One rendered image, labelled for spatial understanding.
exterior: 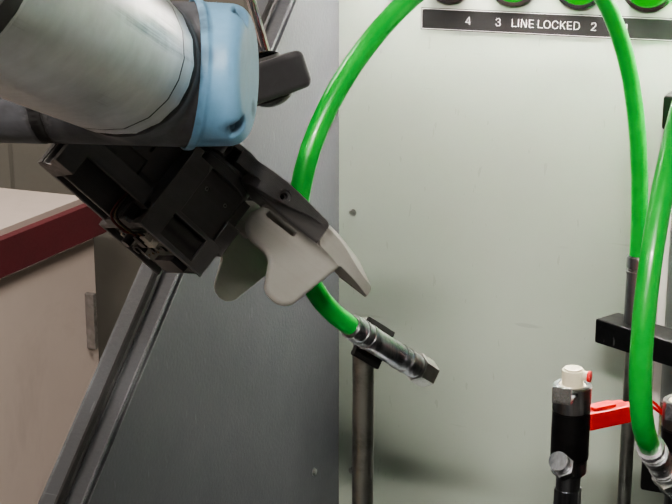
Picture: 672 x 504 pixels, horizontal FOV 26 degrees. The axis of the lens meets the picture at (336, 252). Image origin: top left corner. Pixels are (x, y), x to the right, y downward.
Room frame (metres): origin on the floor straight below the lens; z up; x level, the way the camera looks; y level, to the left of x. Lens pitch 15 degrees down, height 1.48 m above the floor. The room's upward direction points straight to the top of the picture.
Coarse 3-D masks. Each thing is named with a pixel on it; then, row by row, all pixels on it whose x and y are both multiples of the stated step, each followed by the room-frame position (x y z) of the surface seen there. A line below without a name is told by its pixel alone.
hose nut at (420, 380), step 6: (420, 354) 1.01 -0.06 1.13; (426, 360) 1.00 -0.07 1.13; (432, 360) 1.01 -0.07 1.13; (426, 366) 1.00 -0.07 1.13; (432, 366) 1.00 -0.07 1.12; (426, 372) 1.00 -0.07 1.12; (432, 372) 1.00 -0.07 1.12; (438, 372) 1.01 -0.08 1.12; (408, 378) 1.00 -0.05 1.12; (414, 378) 1.00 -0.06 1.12; (420, 378) 1.00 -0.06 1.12; (426, 378) 1.00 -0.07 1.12; (432, 378) 1.00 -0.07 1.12; (420, 384) 1.00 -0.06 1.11; (426, 384) 1.00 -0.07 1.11
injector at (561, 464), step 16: (576, 400) 0.98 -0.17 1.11; (560, 416) 0.99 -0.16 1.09; (576, 416) 0.98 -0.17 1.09; (560, 432) 0.99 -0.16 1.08; (576, 432) 0.98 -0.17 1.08; (560, 448) 0.99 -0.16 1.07; (576, 448) 0.98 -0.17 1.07; (560, 464) 0.96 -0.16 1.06; (576, 464) 0.98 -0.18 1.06; (560, 480) 0.99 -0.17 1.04; (576, 480) 0.99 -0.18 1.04; (560, 496) 0.99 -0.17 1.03; (576, 496) 0.99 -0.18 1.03
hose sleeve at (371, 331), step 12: (360, 324) 0.96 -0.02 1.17; (372, 324) 0.97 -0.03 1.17; (348, 336) 0.96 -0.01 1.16; (360, 336) 0.95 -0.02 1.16; (372, 336) 0.96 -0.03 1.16; (384, 336) 0.97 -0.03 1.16; (372, 348) 0.96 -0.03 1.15; (384, 348) 0.97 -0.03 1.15; (396, 348) 0.98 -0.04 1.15; (408, 348) 0.99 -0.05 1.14; (384, 360) 0.98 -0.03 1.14; (396, 360) 0.98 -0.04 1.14; (408, 360) 0.98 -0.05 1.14; (420, 360) 1.00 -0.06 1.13; (408, 372) 0.99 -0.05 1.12; (420, 372) 0.99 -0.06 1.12
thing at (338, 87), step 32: (416, 0) 0.99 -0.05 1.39; (608, 0) 1.13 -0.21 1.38; (384, 32) 0.97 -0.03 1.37; (352, 64) 0.95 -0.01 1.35; (640, 96) 1.16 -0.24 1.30; (320, 128) 0.93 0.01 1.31; (640, 128) 1.16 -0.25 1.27; (640, 160) 1.17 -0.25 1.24; (640, 192) 1.17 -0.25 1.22; (640, 224) 1.17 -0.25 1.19; (320, 288) 0.93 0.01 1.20; (352, 320) 0.95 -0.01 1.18
